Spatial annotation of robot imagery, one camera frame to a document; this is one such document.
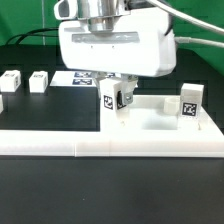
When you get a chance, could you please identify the grey gripper cables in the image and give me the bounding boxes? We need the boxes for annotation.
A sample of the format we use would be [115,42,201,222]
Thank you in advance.
[146,0,224,49]

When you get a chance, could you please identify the white part at left edge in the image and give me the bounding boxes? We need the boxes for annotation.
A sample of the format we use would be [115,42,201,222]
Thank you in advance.
[0,94,4,114]

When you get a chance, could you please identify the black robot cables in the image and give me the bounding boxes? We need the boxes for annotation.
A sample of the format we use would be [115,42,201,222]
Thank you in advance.
[4,28,61,46]

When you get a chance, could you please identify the white L-shaped obstacle fence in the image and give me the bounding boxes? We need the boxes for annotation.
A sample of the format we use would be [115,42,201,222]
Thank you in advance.
[0,97,224,158]

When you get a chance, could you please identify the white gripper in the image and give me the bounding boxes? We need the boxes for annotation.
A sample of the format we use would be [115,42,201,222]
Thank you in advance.
[59,9,176,104]

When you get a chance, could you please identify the white sheet with tags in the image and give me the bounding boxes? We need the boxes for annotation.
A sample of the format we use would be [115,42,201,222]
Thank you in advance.
[49,69,139,88]

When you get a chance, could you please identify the white square table top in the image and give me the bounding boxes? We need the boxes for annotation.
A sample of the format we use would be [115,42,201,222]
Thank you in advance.
[100,95,222,136]

